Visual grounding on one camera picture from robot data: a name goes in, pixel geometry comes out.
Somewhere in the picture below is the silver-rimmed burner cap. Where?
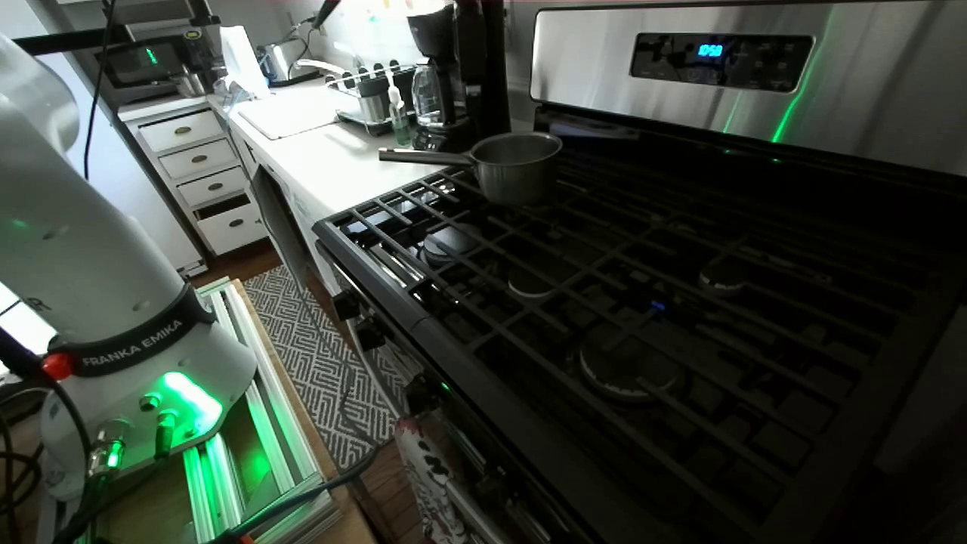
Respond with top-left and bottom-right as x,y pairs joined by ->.
697,252 -> 780,295

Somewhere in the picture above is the black stove knob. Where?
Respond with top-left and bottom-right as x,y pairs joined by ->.
332,287 -> 366,323
400,372 -> 446,418
354,313 -> 391,353

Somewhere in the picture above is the white drawer cabinet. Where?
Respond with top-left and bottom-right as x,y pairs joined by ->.
116,96 -> 271,259

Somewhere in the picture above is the silver pot with long handle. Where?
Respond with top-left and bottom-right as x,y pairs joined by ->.
378,131 -> 565,207

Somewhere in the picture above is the black and white patterned towel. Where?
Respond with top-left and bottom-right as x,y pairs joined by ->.
390,413 -> 506,544

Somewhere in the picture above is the small black burner cap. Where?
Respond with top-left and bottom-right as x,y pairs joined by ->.
421,223 -> 483,270

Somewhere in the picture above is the grey utensil container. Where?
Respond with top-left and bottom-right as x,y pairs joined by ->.
354,68 -> 391,131

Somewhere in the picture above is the black box with green light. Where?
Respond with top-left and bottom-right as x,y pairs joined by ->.
92,38 -> 191,103

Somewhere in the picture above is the silver kettle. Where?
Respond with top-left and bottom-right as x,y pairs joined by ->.
256,38 -> 310,87

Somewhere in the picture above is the large round burner cap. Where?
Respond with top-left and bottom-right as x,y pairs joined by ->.
578,321 -> 692,405

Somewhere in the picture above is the black coffee maker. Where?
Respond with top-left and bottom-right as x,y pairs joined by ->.
404,0 -> 513,154

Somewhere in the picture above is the black cast iron stove grate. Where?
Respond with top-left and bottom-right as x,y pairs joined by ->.
328,131 -> 962,538

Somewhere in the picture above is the black mounting bar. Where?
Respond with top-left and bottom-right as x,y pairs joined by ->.
13,21 -> 137,58

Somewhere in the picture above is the black cable with red connector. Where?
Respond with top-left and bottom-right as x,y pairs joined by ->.
0,327 -> 78,387

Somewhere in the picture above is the black floor cable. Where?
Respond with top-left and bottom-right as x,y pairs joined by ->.
231,441 -> 386,544

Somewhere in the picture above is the white cutting board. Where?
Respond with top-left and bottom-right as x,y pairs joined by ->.
231,87 -> 350,145

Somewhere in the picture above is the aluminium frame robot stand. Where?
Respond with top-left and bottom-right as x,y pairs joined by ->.
179,276 -> 341,544

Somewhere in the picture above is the stainless steel gas range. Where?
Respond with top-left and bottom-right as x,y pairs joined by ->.
310,0 -> 967,544

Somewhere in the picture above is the thin black hanging cable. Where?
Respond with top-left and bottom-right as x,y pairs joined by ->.
78,66 -> 108,183

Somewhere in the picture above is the grey patterned floor rug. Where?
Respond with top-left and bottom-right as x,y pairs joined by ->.
242,266 -> 404,473

